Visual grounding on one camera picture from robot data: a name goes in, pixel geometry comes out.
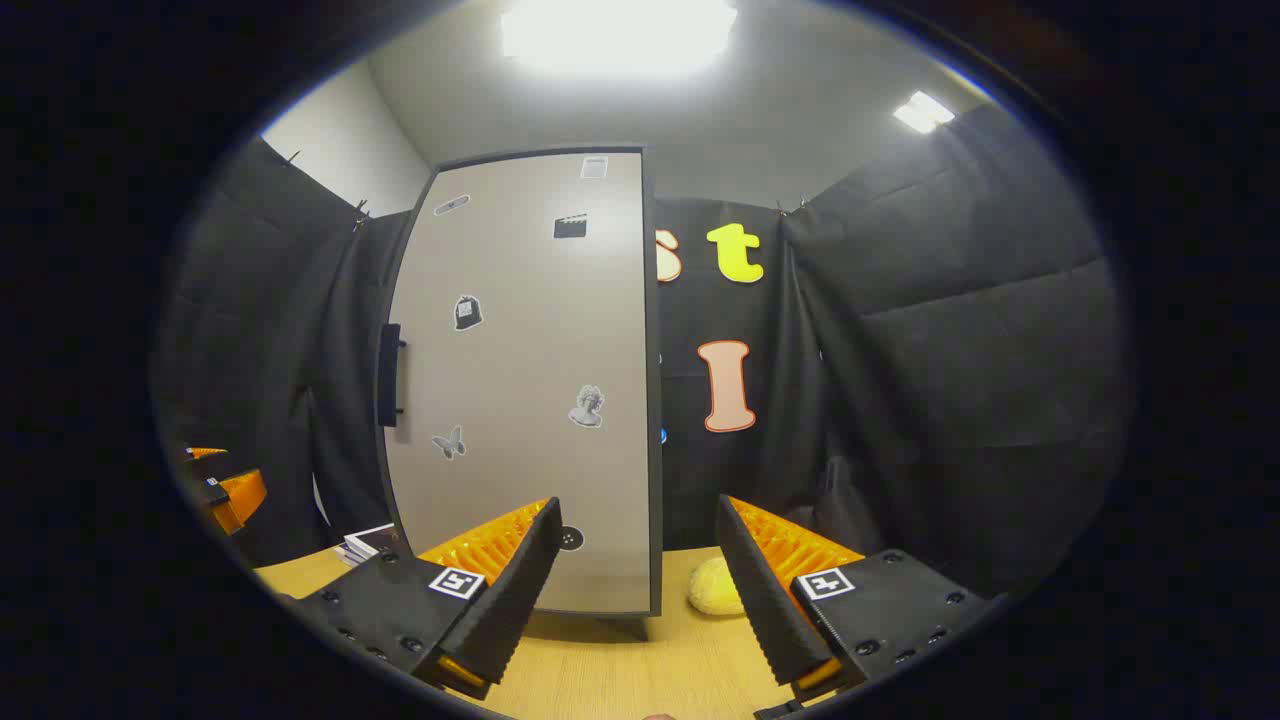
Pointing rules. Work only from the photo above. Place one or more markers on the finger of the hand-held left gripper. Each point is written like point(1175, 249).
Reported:
point(205, 453)
point(243, 495)

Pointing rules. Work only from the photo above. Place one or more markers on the grey cabinet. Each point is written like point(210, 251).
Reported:
point(655, 400)

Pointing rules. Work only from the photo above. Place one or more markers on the black backdrop cloth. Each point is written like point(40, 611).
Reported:
point(950, 350)

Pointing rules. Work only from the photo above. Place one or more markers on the large ceiling light panel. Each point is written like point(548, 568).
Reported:
point(620, 35)

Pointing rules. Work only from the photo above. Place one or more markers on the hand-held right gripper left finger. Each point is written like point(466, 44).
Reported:
point(510, 610)

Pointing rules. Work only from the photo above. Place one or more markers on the small ceiling light panel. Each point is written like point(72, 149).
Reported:
point(922, 112)

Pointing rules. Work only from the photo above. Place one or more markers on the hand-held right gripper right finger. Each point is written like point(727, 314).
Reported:
point(765, 610)

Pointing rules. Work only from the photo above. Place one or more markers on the white book with dark cover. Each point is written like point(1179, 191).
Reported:
point(372, 540)

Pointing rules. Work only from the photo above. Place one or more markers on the yellow round pad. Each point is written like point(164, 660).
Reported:
point(712, 588)

